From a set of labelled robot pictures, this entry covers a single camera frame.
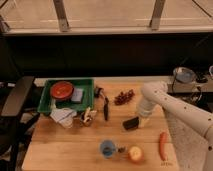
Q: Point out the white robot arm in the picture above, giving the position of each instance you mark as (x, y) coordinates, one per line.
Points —
(201, 121)

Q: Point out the blue cup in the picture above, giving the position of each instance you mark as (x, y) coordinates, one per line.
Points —
(107, 148)

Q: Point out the black handled knife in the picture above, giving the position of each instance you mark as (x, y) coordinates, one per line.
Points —
(106, 102)

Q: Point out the red bowl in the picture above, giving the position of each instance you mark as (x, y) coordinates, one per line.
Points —
(61, 90)

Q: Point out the banana in cup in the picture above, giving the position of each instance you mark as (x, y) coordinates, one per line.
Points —
(88, 116)

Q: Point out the bunch of red grapes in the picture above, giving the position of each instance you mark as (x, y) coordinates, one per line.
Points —
(124, 97)

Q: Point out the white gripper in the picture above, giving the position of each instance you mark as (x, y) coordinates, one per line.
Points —
(143, 121)

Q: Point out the white crumpled cloth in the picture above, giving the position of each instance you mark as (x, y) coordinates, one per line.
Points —
(63, 116)

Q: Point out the grey sponge in tray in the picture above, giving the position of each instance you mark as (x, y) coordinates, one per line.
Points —
(77, 95)

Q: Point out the metal pot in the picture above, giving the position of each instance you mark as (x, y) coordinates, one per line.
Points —
(182, 75)

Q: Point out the orange carrot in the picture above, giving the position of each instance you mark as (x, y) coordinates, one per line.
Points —
(162, 142)

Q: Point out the green plastic tray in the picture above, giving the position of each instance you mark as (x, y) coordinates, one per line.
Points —
(87, 85)

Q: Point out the black office chair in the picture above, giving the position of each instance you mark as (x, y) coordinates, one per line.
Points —
(12, 130)

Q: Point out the black eraser block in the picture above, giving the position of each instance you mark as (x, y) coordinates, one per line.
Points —
(131, 123)

